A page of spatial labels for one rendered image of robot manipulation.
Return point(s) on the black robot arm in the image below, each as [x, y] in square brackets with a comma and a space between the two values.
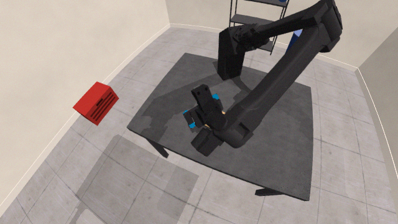
[321, 29]

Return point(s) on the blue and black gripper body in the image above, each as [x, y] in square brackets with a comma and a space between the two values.
[191, 115]

